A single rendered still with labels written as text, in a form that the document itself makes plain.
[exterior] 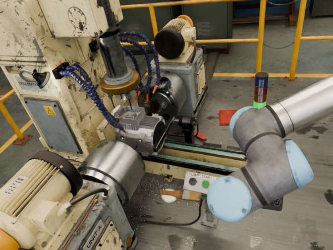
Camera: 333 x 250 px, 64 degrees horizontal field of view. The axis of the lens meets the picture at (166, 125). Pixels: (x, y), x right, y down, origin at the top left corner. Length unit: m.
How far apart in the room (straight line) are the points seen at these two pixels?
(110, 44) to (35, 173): 0.56
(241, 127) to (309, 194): 0.79
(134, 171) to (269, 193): 0.66
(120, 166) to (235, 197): 0.61
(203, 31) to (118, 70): 3.30
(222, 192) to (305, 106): 0.28
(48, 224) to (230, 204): 0.48
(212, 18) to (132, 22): 1.30
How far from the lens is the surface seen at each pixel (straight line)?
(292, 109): 0.68
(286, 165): 0.57
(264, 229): 1.25
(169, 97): 1.44
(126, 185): 1.08
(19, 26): 1.16
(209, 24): 4.32
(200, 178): 1.04
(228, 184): 0.57
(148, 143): 1.27
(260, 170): 0.58
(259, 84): 1.35
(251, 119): 0.67
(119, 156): 1.09
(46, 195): 0.85
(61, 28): 1.14
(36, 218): 0.81
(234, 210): 0.57
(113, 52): 1.14
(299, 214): 1.32
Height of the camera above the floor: 1.87
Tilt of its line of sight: 38 degrees down
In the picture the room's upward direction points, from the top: 11 degrees counter-clockwise
